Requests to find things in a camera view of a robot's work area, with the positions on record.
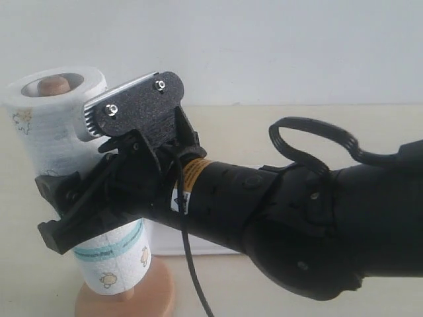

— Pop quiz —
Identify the wooden paper towel holder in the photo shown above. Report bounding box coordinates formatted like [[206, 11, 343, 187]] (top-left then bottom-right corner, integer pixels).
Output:
[[36, 74, 175, 317]]

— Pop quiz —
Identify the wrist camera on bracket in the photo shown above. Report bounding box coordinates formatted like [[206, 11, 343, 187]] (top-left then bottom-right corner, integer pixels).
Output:
[[83, 71, 184, 147]]

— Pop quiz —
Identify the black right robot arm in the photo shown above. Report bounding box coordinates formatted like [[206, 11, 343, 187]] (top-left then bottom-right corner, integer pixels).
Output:
[[35, 135, 422, 300]]

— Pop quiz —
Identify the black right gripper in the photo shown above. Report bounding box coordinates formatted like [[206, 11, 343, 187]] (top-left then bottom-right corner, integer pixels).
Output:
[[34, 131, 207, 254]]

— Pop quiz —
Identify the printed paper towel roll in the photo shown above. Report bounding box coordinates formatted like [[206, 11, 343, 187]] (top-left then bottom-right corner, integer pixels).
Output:
[[1, 66, 151, 295]]

